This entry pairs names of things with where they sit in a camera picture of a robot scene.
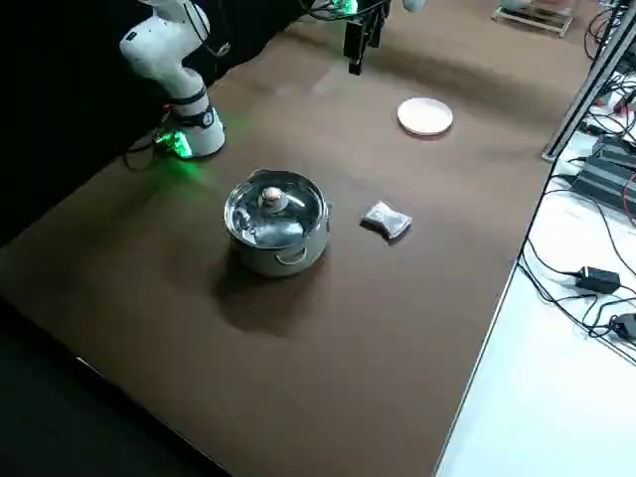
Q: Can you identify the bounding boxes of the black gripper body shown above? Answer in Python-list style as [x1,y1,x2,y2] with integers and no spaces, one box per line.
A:
[347,0,392,24]

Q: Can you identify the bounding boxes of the glass pot lid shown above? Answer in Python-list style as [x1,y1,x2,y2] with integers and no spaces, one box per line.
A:
[224,169,329,249]

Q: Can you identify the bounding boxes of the steel cooking pot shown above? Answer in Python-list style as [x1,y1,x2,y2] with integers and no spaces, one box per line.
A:
[223,168,333,278]

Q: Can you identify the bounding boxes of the black ribbed power supply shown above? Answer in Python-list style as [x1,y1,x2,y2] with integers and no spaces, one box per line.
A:
[570,156,636,221]
[590,136,636,166]

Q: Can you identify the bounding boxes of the small black power adapter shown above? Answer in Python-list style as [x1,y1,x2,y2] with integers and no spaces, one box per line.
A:
[574,265,622,294]
[610,311,636,340]

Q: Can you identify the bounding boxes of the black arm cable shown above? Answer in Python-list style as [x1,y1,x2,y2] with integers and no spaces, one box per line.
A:
[178,0,234,60]

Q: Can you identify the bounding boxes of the aluminium frame post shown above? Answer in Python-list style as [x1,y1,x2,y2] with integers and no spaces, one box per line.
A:
[541,0,636,161]

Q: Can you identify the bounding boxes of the black base cable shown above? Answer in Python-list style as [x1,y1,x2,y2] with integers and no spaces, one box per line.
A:
[122,101,173,174]

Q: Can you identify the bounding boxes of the black desk cable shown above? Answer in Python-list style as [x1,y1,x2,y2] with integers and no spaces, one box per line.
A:
[516,163,636,349]

